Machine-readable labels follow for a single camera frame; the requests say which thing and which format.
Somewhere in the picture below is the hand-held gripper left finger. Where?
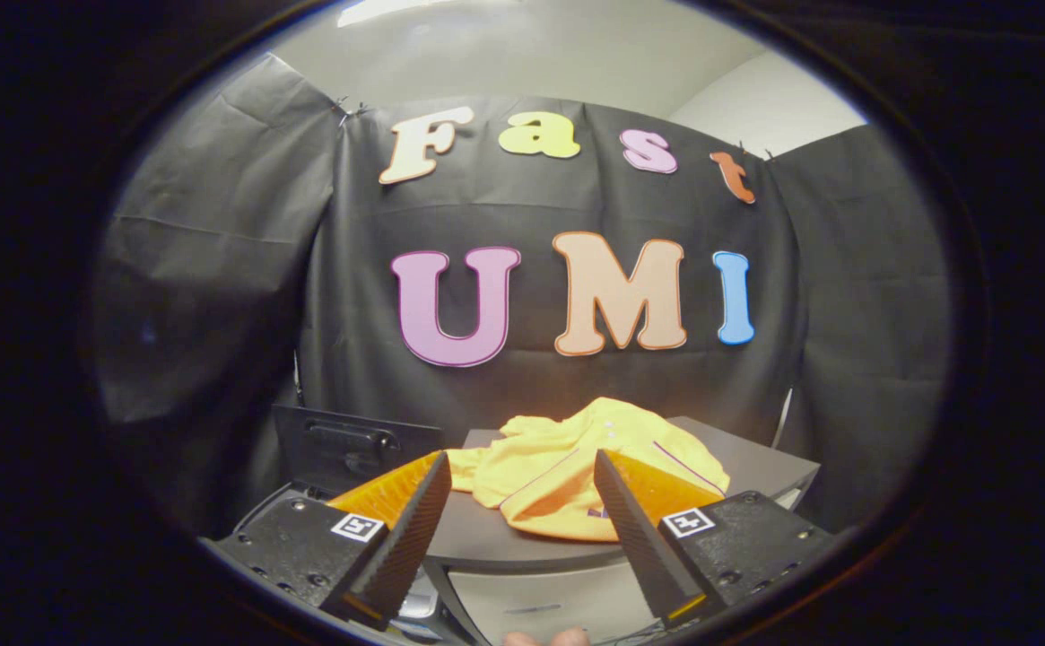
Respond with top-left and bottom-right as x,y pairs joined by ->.
206,450 -> 453,631

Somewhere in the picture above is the black backdrop cloth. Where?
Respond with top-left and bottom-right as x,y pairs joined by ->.
91,54 -> 954,539

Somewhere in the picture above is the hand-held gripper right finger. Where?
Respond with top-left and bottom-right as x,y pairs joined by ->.
592,449 -> 837,627

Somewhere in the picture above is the cream cabinet with grey frame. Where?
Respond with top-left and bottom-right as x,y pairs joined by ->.
423,415 -> 821,646

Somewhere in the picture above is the grey washing machine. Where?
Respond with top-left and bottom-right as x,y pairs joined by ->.
235,483 -> 451,642

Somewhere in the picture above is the yellow shirt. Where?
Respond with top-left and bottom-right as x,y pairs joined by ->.
446,397 -> 731,542

